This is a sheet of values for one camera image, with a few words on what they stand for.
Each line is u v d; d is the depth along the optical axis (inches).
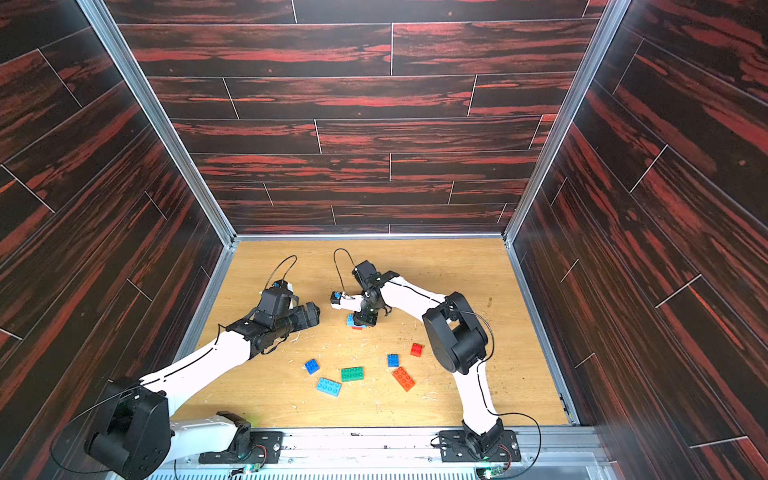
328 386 32.3
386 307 27.4
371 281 30.1
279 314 26.6
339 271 33.8
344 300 32.4
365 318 33.0
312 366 33.9
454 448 28.8
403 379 32.8
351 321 36.4
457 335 20.8
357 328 36.7
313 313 31.0
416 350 34.8
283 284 31.6
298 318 30.8
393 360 34.1
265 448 27.7
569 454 28.8
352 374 33.1
